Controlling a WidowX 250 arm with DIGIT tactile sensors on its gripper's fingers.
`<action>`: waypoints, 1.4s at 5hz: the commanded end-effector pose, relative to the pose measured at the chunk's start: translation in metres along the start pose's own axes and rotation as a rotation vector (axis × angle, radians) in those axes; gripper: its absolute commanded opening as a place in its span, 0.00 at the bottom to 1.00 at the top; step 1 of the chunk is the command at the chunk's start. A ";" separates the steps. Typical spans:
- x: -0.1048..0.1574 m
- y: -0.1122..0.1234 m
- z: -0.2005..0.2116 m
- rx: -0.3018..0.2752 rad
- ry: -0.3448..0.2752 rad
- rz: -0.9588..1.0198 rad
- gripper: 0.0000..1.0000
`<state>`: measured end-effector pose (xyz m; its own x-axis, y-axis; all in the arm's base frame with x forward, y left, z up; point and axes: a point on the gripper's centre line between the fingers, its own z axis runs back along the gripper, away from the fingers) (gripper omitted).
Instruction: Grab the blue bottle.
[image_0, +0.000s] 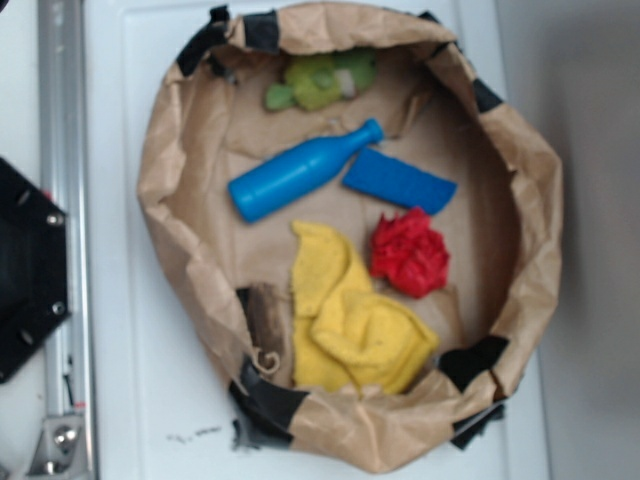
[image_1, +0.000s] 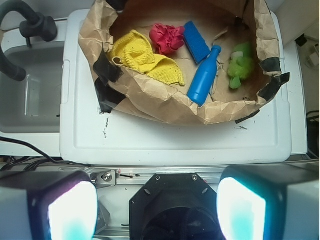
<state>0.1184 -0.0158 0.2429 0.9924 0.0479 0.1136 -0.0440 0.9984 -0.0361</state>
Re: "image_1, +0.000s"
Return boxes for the metal corner bracket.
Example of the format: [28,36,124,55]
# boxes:
[90,170,117,189]

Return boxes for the blue sponge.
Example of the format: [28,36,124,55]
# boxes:
[184,21,211,65]

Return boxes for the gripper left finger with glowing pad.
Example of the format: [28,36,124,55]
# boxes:
[0,171,98,240]

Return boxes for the red crumpled paper ball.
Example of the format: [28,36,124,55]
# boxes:
[149,23,185,56]

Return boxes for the black octagonal mount plate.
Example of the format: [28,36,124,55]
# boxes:
[129,173,225,240]

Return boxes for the yellow knitted cloth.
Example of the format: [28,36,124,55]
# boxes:
[108,30,185,86]

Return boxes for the white plastic bin lid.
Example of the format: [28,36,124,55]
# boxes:
[60,9,292,167]

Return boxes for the black faucet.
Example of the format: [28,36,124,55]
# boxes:
[0,0,58,82]

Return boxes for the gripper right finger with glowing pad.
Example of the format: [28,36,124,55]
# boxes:
[216,163,320,240]

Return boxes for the aluminium extrusion rail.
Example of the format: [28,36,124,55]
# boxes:
[82,165,226,186]

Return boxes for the blue plastic bottle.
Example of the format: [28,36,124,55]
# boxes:
[187,45,222,108]

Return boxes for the black cable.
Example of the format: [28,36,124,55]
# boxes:
[0,136,91,172]

